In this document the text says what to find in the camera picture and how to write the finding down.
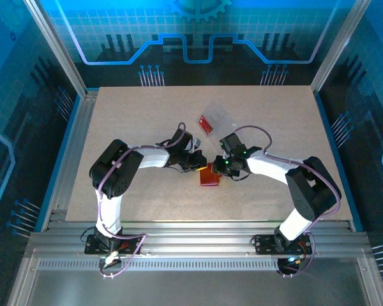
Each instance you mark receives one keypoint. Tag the red leather card holder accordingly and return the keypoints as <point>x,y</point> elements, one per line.
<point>209,178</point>

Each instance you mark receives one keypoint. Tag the clear plastic card box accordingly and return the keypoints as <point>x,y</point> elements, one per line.
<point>222,116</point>

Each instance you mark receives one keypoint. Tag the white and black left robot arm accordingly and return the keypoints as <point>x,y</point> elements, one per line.
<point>150,161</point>

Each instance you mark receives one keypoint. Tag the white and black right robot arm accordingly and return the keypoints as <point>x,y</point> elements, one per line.
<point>268,167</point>

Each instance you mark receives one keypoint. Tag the blue table edge strip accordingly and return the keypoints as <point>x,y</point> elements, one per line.
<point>71,127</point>
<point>337,159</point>

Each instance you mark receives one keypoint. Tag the small lit controller board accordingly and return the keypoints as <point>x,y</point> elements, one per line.
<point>292,260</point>

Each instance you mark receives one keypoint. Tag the grey metal shelf panel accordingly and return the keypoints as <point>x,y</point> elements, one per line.
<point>194,287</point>

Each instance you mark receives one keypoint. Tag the aluminium frame beam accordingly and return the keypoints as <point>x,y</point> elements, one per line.
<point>194,242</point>

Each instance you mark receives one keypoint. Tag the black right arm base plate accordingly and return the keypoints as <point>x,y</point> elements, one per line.
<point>261,245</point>

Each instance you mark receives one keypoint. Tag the aluminium side rail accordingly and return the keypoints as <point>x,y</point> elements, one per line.
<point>82,127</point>

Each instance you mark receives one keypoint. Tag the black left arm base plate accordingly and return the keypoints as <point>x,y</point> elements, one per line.
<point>92,245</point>

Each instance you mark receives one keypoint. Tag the aluminium frame post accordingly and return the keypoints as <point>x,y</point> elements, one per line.
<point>58,48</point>
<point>337,48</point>

